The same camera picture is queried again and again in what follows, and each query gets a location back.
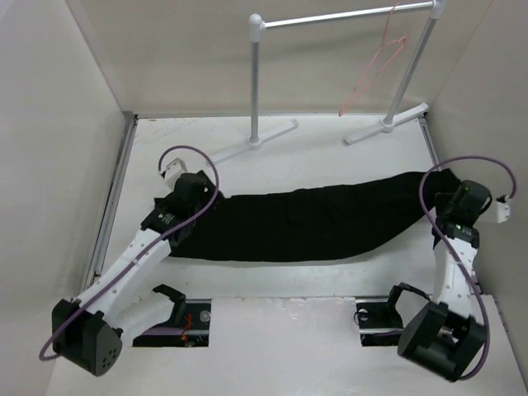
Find black trousers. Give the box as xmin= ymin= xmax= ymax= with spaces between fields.
xmin=172 ymin=170 xmax=461 ymax=263

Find pink wire hanger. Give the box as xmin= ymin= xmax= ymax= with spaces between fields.
xmin=338 ymin=3 xmax=408 ymax=117

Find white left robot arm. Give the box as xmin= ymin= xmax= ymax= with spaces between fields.
xmin=49 ymin=172 xmax=223 ymax=377

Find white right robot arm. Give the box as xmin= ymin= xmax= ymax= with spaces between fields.
xmin=398 ymin=180 xmax=491 ymax=382

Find white metal clothes rack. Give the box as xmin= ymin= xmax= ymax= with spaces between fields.
xmin=211 ymin=1 xmax=446 ymax=165

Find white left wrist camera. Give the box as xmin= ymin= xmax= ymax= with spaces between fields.
xmin=160 ymin=158 xmax=187 ymax=188

